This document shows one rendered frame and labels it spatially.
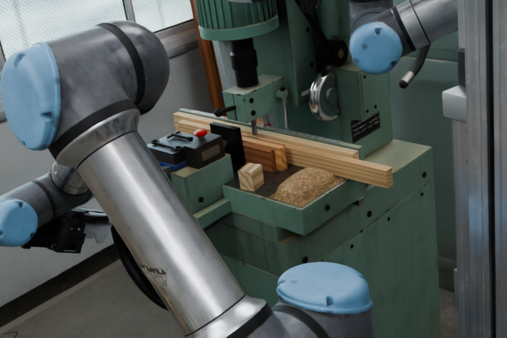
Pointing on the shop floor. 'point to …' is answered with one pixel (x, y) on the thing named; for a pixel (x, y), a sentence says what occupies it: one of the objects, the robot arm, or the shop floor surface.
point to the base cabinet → (382, 268)
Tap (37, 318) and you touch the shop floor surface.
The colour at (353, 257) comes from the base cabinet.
